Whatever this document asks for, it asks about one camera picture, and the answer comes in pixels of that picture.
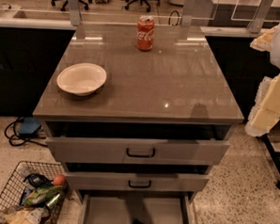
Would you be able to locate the middle grey drawer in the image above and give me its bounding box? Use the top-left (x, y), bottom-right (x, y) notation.
top-left (64, 171), bottom-right (209, 192)

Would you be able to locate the yellow snack bag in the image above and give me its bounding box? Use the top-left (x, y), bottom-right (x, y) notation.
top-left (3, 208), bottom-right (44, 224)

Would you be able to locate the bottom grey drawer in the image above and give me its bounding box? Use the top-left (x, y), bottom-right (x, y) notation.
top-left (79, 192), bottom-right (194, 224)

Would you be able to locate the black wire basket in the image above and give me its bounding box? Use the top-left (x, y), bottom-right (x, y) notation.
top-left (0, 161), bottom-right (64, 224)

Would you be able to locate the white paper bowl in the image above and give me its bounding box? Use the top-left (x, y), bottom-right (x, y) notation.
top-left (57, 63), bottom-right (107, 96)

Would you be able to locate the top grey drawer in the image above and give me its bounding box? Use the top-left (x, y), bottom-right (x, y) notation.
top-left (46, 137), bottom-right (229, 166)

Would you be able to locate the grey drawer cabinet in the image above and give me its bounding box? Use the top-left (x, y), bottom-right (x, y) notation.
top-left (26, 18), bottom-right (250, 224)

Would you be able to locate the green soda can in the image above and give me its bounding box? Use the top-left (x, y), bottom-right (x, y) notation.
top-left (46, 194), bottom-right (61, 210)

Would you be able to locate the green snack bag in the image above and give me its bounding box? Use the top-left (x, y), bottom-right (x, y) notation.
top-left (23, 185), bottom-right (62, 207)

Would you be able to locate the grey drawer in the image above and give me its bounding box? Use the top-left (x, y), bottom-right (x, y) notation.
top-left (64, 171), bottom-right (209, 192)
top-left (46, 137), bottom-right (229, 166)
top-left (79, 192), bottom-right (194, 224)

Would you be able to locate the black office chair left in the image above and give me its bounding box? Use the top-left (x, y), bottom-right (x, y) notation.
top-left (51, 0), bottom-right (93, 13)

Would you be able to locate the blue foot pedal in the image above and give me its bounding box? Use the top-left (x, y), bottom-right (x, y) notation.
top-left (19, 118), bottom-right (41, 137)

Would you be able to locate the orange round fruit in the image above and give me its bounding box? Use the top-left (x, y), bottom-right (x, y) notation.
top-left (53, 174), bottom-right (65, 186)

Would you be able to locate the red coca-cola can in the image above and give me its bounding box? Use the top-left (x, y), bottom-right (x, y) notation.
top-left (137, 16), bottom-right (155, 51)

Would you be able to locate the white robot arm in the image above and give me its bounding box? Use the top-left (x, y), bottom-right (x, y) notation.
top-left (245, 23), bottom-right (280, 137)

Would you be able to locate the black cart frame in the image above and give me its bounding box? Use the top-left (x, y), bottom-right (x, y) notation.
top-left (262, 122), bottom-right (280, 189)

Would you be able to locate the black floor cable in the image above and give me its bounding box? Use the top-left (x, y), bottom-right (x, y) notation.
top-left (3, 115), bottom-right (49, 149)

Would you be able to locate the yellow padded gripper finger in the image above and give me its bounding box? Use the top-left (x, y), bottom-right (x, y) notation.
top-left (245, 73), bottom-right (280, 137)
top-left (250, 25), bottom-right (277, 52)

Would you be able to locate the black snack packet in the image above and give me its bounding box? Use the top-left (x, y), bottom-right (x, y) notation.
top-left (24, 173), bottom-right (53, 188)

